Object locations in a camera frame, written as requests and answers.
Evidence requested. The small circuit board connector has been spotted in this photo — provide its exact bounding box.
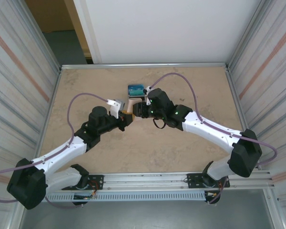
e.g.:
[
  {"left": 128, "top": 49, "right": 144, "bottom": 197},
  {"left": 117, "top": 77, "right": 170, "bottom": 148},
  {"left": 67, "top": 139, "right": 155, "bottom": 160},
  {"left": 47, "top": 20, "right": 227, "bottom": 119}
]
[
  {"left": 204, "top": 190, "right": 220, "bottom": 199},
  {"left": 73, "top": 190, "right": 98, "bottom": 200}
]

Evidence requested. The slotted grey cable duct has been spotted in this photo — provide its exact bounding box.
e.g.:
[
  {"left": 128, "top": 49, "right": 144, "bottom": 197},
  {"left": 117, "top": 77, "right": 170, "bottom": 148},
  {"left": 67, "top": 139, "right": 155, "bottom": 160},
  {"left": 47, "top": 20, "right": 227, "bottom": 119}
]
[{"left": 45, "top": 192, "right": 207, "bottom": 202}]

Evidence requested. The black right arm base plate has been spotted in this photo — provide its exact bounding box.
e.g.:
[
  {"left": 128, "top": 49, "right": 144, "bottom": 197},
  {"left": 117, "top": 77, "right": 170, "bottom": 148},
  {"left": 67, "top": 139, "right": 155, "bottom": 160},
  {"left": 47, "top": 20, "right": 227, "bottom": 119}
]
[{"left": 185, "top": 173, "right": 229, "bottom": 189}]

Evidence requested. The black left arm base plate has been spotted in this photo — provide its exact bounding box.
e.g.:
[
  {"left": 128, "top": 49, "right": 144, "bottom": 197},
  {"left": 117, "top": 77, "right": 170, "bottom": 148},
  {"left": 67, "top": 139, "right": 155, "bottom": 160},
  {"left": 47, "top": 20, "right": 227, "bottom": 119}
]
[{"left": 87, "top": 175, "right": 104, "bottom": 191}]

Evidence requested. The aluminium rear table frame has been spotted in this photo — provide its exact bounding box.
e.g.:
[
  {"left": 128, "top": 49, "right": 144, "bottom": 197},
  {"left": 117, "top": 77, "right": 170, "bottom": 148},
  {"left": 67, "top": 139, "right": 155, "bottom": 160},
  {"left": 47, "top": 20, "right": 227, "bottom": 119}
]
[{"left": 59, "top": 62, "right": 230, "bottom": 72}]

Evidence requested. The clear acrylic card organizer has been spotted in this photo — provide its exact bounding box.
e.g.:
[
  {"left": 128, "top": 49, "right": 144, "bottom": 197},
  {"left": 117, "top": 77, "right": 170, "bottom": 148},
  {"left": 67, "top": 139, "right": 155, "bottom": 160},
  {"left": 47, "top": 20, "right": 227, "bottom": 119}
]
[{"left": 127, "top": 83, "right": 148, "bottom": 102}]

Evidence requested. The beige card holder wallet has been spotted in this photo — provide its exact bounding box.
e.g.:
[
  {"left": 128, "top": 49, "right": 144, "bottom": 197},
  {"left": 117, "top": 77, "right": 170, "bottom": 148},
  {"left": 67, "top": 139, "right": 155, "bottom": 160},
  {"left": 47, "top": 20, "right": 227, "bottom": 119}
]
[{"left": 127, "top": 99, "right": 147, "bottom": 121}]

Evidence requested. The aluminium mounting rail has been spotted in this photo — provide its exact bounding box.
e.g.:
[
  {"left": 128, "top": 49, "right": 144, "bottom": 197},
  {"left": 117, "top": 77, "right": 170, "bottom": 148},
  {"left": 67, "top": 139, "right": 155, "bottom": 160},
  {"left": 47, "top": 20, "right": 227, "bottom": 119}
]
[{"left": 16, "top": 170, "right": 276, "bottom": 192}]

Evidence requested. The aluminium table side rail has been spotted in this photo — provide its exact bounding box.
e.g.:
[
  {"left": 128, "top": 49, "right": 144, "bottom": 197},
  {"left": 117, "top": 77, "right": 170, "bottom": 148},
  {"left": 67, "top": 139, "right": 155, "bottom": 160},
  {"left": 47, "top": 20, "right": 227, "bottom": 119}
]
[
  {"left": 225, "top": 68, "right": 262, "bottom": 170},
  {"left": 34, "top": 68, "right": 62, "bottom": 174}
]

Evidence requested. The white door frame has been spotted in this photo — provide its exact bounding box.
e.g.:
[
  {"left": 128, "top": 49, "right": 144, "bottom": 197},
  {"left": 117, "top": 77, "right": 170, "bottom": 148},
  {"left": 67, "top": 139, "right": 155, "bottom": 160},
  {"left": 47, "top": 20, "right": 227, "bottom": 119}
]
[{"left": 72, "top": 0, "right": 103, "bottom": 64}]

